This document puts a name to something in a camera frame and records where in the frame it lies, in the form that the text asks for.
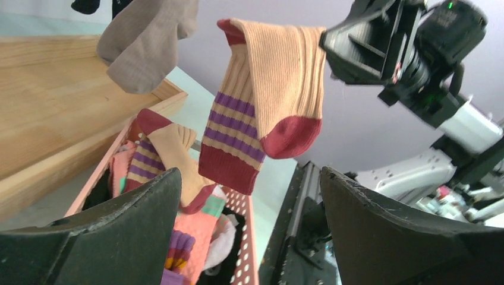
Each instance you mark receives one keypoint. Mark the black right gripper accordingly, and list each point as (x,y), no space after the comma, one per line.
(375,46)

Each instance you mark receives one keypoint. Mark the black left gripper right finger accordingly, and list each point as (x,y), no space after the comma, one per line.
(378,240)

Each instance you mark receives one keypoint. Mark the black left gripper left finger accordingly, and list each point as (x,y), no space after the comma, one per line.
(122,241)

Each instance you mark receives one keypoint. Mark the beige red striped sock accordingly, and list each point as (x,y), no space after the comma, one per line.
(269,103)

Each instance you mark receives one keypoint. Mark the grey sock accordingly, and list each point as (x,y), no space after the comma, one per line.
(139,46)

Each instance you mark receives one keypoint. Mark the navy santa sock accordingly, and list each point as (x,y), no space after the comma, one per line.
(89,7)

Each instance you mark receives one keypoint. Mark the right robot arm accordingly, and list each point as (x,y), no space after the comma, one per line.
(472,143)

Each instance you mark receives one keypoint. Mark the wooden hanger stand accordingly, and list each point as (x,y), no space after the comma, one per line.
(61,113)

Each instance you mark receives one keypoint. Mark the purple striped sock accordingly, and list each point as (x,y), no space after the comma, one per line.
(180,247)

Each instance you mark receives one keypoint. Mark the pink mint sock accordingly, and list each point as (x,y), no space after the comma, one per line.
(200,225)

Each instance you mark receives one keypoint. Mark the pink plastic basket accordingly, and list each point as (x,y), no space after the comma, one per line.
(239,267)

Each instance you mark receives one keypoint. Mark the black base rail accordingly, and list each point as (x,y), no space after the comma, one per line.
(300,249)

